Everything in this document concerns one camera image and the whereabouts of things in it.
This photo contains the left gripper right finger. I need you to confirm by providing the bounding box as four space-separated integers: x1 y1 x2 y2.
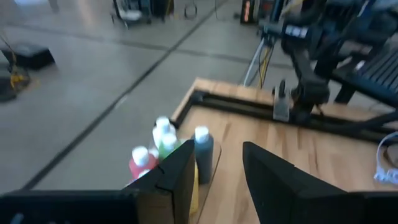
242 141 398 224

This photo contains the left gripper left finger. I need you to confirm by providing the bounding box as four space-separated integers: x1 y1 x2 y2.
0 139 197 224

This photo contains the large pink paint bottle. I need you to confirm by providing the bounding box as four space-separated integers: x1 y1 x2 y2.
128 146 160 182

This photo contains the large green paint bottle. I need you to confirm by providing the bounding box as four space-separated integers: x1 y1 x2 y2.
158 133 180 160

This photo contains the large yellow paint bottle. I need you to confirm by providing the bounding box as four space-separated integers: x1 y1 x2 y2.
189 161 200 216

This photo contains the large teal paint bottle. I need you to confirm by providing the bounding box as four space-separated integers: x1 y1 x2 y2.
190 125 215 185

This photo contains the large white paint bottle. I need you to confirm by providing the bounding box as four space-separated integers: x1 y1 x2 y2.
152 115 177 147

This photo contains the black floor case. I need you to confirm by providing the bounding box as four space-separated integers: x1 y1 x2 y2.
1 42 57 70

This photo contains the white seat chair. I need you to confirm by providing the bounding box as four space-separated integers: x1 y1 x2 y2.
111 0 150 29

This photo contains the white coiled cable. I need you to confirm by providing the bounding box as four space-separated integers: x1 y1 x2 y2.
374 131 398 185

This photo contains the yellow floor cable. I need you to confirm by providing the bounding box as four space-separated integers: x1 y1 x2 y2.
257 45 275 88

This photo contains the white floor cable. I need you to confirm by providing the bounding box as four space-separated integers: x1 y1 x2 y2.
243 39 266 87

